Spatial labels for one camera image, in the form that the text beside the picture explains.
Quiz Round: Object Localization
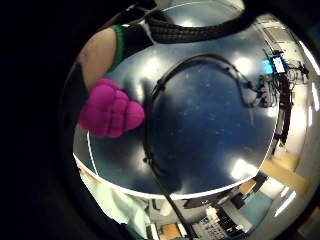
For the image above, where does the magenta plush grape toy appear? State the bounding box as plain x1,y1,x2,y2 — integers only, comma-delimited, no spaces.
77,78,146,139

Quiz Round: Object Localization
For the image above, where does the blue lit screen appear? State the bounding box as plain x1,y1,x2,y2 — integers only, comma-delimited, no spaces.
261,54,288,76

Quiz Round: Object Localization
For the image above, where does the person's torso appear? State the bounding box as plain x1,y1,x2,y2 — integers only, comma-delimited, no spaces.
77,163,152,240

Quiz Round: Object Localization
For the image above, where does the wooden cabinet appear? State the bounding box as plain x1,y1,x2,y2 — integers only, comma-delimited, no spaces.
259,151,312,198

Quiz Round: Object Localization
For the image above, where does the cluttered desk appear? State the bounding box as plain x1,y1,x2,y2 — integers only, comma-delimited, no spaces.
149,196,246,240

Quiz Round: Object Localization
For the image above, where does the black camera stand with cables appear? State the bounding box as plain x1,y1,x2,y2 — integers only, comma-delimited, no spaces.
255,49,309,148

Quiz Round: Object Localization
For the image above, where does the black cable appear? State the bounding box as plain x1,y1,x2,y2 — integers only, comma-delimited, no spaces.
142,53,269,240

